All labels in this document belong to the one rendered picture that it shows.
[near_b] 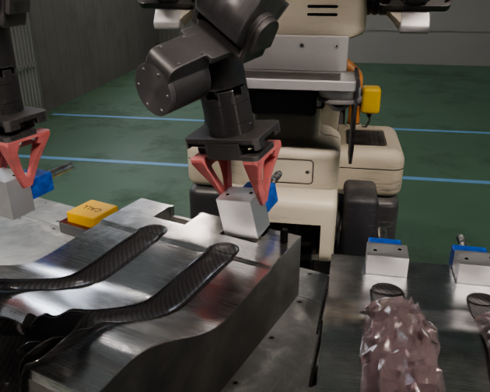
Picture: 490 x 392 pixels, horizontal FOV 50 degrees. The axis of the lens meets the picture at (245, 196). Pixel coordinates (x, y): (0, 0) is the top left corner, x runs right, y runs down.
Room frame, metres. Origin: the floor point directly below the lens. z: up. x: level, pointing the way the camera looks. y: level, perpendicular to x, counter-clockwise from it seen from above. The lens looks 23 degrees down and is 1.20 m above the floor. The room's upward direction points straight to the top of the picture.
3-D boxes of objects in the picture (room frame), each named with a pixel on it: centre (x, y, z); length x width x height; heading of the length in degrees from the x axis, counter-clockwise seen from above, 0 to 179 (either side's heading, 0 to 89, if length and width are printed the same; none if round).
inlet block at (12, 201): (0.69, 0.29, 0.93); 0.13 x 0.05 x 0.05; 151
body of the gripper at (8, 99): (0.66, 0.31, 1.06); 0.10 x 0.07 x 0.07; 61
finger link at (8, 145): (0.66, 0.30, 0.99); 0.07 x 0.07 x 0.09; 61
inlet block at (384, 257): (0.63, -0.19, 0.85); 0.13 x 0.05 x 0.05; 169
